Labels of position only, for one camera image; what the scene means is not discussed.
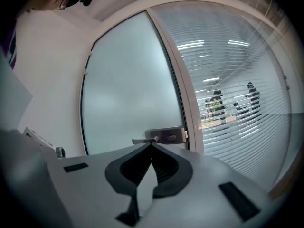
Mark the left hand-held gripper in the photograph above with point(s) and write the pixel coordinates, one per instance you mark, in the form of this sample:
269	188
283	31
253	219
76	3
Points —
35	138

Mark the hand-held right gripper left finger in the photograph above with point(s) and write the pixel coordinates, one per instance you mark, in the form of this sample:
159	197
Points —
95	186

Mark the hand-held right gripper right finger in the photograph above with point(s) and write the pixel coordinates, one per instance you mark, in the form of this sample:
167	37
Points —
202	198

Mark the frosted glass door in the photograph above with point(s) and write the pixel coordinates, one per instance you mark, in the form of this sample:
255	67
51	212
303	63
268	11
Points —
130	79

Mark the white door hinge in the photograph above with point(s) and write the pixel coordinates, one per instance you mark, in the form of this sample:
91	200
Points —
85	72
90	53

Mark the person in purple shirt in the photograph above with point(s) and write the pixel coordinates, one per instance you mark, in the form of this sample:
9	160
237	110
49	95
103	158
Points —
7	41

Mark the glass partition with blinds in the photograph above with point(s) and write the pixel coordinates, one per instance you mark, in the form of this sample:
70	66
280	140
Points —
237	56

